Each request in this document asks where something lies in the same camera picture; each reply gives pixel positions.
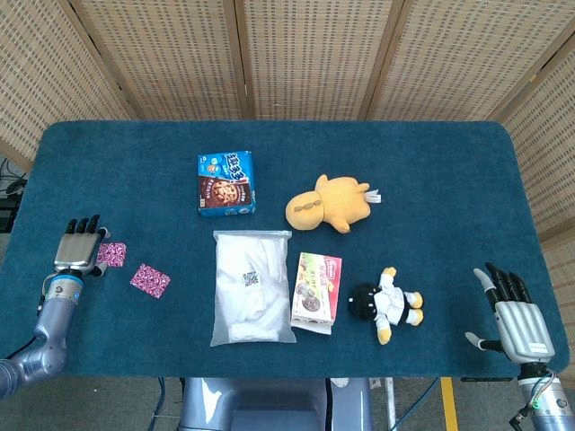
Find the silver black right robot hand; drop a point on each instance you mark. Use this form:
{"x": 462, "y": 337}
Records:
{"x": 523, "y": 328}

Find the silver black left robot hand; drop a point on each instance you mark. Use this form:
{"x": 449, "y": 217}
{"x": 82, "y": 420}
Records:
{"x": 76, "y": 251}

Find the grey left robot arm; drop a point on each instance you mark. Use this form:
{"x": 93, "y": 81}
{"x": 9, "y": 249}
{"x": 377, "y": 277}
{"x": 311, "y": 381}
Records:
{"x": 54, "y": 314}

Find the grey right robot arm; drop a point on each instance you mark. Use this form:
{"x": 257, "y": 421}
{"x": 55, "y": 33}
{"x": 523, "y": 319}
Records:
{"x": 552, "y": 399}

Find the black bar under table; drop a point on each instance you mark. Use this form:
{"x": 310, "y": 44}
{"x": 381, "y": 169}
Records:
{"x": 485, "y": 379}

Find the black equipment box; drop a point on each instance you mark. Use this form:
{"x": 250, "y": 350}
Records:
{"x": 6, "y": 215}

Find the yellow floor tape strip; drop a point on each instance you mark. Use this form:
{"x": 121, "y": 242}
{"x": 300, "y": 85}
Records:
{"x": 449, "y": 404}

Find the black penguin plush toy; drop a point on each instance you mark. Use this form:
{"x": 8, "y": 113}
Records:
{"x": 366, "y": 303}

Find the blue chocolate cookie box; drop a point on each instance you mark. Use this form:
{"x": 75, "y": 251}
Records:
{"x": 224, "y": 188}

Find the frosted bag with white garment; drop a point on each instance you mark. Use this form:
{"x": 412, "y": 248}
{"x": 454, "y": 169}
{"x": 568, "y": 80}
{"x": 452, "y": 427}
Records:
{"x": 251, "y": 296}

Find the blue felt table cover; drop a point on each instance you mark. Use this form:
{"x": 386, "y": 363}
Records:
{"x": 404, "y": 157}

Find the red white biscuit box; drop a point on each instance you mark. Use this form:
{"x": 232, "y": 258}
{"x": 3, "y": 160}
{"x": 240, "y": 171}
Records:
{"x": 314, "y": 287}

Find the yellow plush dinosaur toy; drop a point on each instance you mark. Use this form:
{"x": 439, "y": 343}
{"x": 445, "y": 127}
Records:
{"x": 328, "y": 202}

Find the grey blue robot torso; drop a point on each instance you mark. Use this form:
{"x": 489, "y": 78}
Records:
{"x": 269, "y": 404}

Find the woven rattan folding screen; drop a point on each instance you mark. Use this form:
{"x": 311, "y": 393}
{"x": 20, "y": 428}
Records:
{"x": 314, "y": 54}

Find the white metal frame leg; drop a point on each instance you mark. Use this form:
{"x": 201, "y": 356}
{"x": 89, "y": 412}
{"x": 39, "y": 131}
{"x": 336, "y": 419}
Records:
{"x": 390, "y": 404}

